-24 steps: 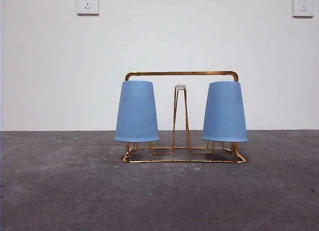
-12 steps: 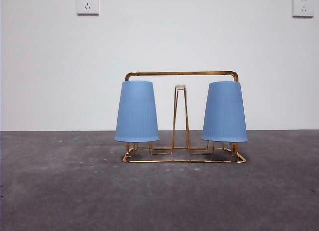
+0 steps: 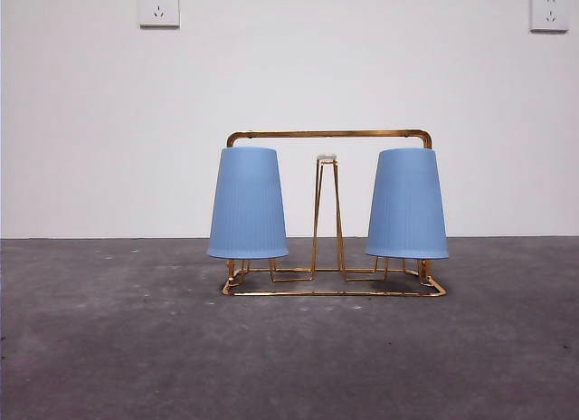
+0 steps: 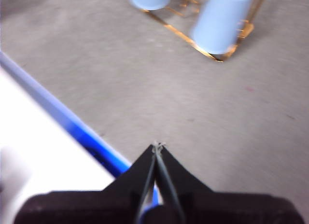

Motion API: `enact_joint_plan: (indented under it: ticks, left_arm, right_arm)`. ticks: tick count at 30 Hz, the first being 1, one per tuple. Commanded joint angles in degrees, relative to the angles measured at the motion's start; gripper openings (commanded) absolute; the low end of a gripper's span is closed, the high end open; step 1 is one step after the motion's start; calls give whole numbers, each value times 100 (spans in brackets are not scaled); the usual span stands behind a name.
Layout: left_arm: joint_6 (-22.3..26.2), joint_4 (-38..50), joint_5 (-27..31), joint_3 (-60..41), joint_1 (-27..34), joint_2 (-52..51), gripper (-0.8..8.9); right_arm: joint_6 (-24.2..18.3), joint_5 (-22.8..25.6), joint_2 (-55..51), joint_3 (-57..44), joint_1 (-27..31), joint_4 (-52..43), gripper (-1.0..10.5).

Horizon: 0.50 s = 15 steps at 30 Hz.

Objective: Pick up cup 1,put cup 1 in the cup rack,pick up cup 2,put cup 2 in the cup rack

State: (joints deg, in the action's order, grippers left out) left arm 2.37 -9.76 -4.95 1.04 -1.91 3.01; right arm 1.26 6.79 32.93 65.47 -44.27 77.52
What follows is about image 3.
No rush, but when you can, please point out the blue ribbed cup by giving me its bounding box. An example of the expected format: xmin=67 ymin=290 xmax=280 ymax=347
xmin=364 ymin=148 xmax=450 ymax=261
xmin=206 ymin=147 xmax=290 ymax=261

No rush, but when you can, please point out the gold wire cup rack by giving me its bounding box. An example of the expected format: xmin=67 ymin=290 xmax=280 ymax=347
xmin=220 ymin=129 xmax=448 ymax=299

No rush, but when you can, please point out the white wall outlet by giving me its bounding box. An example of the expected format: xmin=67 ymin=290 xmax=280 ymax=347
xmin=138 ymin=0 xmax=181 ymax=30
xmin=529 ymin=0 xmax=570 ymax=33

